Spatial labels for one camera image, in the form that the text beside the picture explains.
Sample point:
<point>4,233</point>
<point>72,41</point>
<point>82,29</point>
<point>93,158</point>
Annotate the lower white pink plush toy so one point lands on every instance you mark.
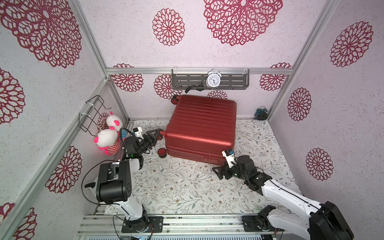
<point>108,141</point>

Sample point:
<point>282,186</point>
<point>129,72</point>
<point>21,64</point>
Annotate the black wire wall basket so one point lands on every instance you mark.
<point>92,120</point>

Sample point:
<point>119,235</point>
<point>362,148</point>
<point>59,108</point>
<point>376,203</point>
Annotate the white alarm clock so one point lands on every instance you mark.
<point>213,79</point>

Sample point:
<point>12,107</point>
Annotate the floral patterned table mat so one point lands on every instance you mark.
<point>177,186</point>

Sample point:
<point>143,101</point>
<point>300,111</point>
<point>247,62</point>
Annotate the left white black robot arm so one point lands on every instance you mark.
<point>114,182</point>

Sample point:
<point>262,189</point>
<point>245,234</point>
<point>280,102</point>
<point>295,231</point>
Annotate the white pink plush toy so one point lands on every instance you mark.
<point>114,123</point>
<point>108,141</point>

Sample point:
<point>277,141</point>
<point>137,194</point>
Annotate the upper white pink plush toy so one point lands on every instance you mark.
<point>114,123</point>

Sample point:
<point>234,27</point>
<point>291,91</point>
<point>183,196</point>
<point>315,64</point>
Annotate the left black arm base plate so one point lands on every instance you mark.
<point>153,223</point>

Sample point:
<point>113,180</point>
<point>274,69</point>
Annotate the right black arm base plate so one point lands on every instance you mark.
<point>256,223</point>

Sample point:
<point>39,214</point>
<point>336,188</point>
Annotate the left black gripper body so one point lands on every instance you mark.
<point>143,146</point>

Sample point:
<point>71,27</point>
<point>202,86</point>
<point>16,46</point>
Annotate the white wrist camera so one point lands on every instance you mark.
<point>138,132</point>
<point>230,157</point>

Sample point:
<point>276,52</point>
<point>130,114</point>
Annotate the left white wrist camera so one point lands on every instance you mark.
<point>138,132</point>

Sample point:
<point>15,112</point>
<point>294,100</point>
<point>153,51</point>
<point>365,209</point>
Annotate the small teal black device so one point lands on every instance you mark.
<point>261,114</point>

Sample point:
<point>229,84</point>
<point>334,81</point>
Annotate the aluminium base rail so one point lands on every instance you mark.
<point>177,227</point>

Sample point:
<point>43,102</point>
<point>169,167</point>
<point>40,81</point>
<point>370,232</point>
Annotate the red hard-shell suitcase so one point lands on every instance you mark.
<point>201,128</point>

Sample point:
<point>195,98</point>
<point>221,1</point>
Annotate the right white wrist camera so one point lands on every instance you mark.
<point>230,157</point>

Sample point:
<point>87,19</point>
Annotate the grey metal wall shelf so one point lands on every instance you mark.
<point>196,80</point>

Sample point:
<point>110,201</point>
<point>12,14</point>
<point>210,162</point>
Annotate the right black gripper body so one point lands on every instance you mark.
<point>228,170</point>

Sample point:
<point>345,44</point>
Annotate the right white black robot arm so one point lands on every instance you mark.
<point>310,220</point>

